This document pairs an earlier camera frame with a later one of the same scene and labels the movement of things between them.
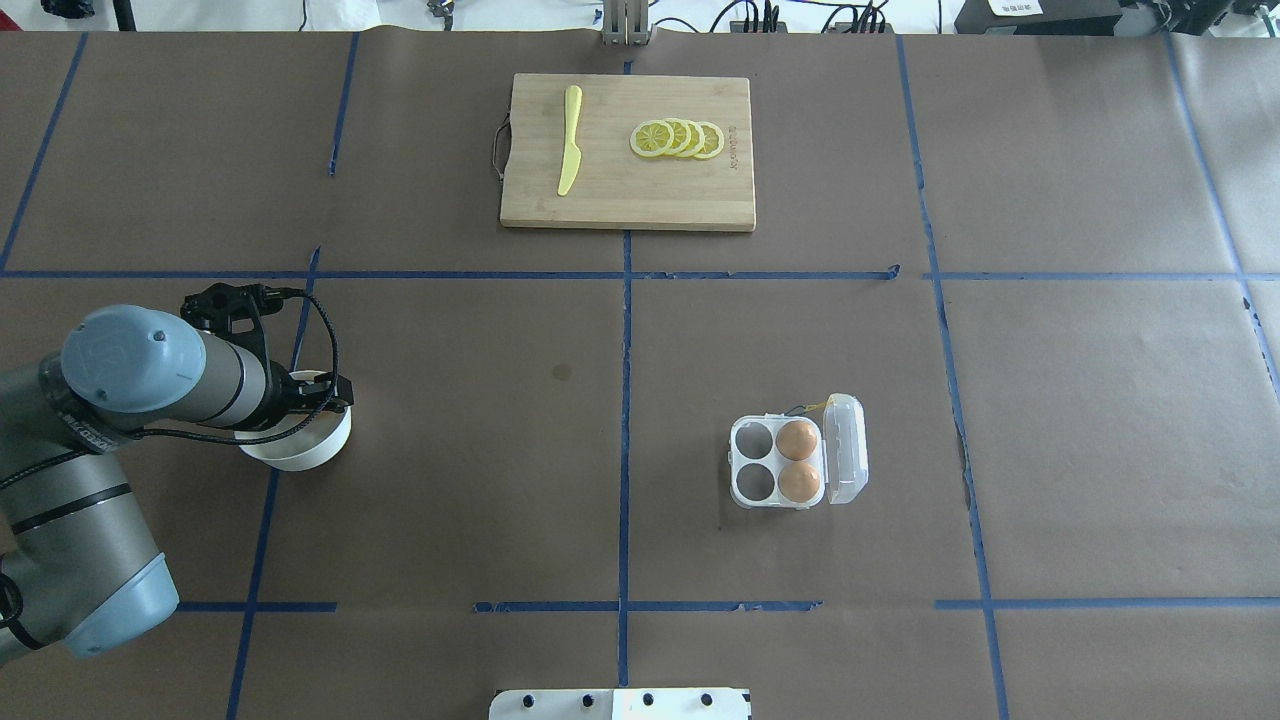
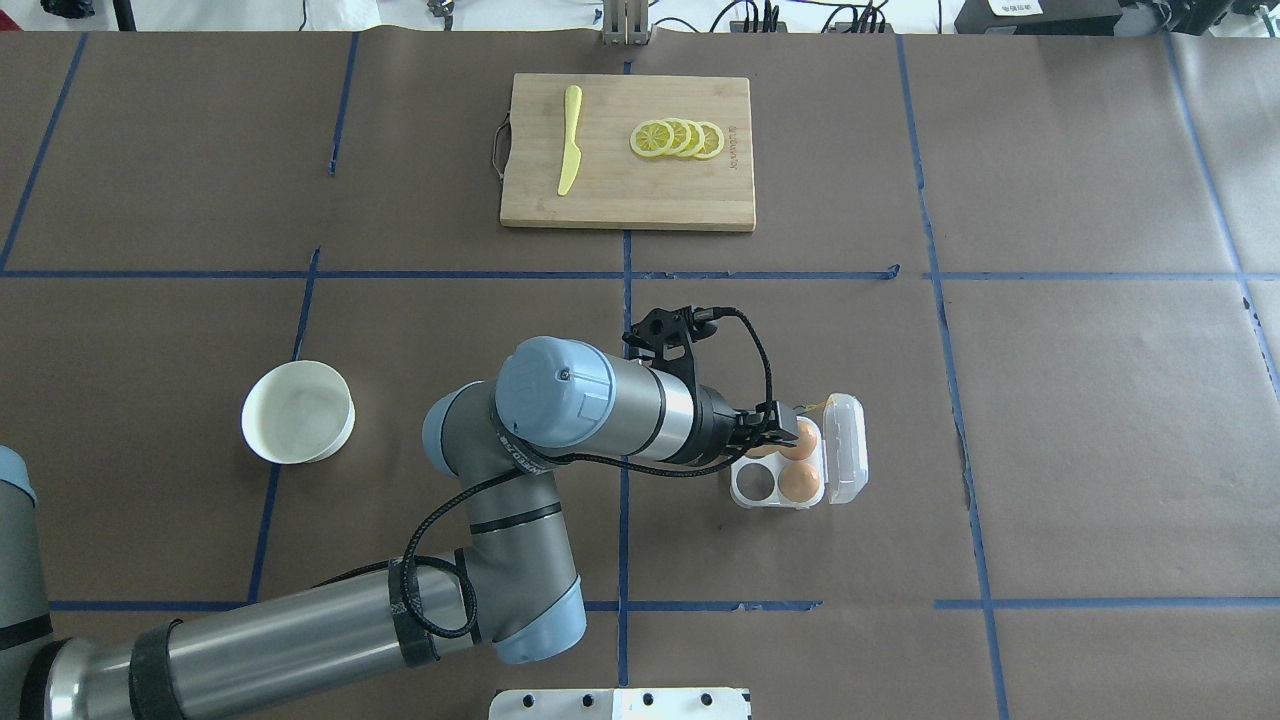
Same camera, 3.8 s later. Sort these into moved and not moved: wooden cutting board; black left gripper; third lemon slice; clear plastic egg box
Moved: black left gripper
Not moved: wooden cutting board; third lemon slice; clear plastic egg box
